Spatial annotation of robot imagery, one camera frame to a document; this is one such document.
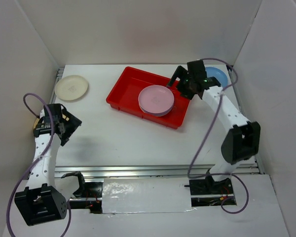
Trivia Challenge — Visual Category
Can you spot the purple plate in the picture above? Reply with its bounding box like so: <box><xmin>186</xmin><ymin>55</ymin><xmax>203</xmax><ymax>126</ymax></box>
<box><xmin>139</xmin><ymin>104</ymin><xmax>174</xmax><ymax>117</ymax></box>

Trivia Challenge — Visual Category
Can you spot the red plastic bin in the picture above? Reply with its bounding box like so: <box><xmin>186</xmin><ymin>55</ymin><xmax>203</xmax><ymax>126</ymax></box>
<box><xmin>106</xmin><ymin>67</ymin><xmax>190</xmax><ymax>129</ymax></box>

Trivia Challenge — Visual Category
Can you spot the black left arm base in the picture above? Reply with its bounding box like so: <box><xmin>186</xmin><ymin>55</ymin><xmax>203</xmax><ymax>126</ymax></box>
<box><xmin>59</xmin><ymin>171</ymin><xmax>103</xmax><ymax>214</ymax></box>

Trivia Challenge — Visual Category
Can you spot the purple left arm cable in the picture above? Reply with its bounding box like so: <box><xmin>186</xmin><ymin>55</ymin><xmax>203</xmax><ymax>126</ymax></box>
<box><xmin>6</xmin><ymin>93</ymin><xmax>72</xmax><ymax>237</ymax></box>

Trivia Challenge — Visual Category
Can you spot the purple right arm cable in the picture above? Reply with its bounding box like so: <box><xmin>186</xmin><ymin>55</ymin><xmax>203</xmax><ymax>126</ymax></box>
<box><xmin>187</xmin><ymin>58</ymin><xmax>249</xmax><ymax>214</ymax></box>

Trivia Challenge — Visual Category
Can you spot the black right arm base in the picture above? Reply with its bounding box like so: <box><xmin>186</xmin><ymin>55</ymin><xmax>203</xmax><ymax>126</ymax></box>
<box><xmin>184</xmin><ymin>170</ymin><xmax>236</xmax><ymax>207</ymax></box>

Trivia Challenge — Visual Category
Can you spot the pink plate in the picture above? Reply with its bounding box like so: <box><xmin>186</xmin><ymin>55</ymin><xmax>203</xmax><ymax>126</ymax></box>
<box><xmin>138</xmin><ymin>85</ymin><xmax>175</xmax><ymax>114</ymax></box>

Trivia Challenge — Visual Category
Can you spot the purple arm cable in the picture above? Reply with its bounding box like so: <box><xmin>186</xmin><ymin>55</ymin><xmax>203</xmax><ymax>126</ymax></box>
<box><xmin>6</xmin><ymin>93</ymin><xmax>72</xmax><ymax>237</ymax></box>
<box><xmin>187</xmin><ymin>58</ymin><xmax>249</xmax><ymax>214</ymax></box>

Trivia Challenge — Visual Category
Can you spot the blue plate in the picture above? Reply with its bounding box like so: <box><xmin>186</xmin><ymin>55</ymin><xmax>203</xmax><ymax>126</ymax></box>
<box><xmin>205</xmin><ymin>67</ymin><xmax>229</xmax><ymax>87</ymax></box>

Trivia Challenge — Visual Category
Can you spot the white cover sheet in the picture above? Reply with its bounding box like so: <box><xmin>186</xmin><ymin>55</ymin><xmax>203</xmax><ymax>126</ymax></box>
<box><xmin>102</xmin><ymin>178</ymin><xmax>192</xmax><ymax>214</ymax></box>

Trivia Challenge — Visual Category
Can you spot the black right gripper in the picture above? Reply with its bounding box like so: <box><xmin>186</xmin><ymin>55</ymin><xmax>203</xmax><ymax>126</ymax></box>
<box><xmin>166</xmin><ymin>65</ymin><xmax>195</xmax><ymax>100</ymax></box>

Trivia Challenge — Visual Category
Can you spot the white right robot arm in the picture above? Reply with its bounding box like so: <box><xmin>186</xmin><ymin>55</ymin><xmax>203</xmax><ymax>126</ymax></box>
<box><xmin>167</xmin><ymin>60</ymin><xmax>261</xmax><ymax>194</ymax></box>

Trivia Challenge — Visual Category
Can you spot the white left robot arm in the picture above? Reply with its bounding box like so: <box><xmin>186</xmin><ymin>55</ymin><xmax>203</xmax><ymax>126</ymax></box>
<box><xmin>14</xmin><ymin>104</ymin><xmax>87</xmax><ymax>226</ymax></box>

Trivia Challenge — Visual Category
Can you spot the yellow plate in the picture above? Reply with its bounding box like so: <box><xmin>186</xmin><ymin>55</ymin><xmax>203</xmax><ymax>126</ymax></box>
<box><xmin>33</xmin><ymin>118</ymin><xmax>39</xmax><ymax>129</ymax></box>

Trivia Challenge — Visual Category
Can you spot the cream white plate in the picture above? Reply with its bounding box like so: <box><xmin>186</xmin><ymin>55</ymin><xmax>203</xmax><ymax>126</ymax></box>
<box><xmin>54</xmin><ymin>75</ymin><xmax>89</xmax><ymax>101</ymax></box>

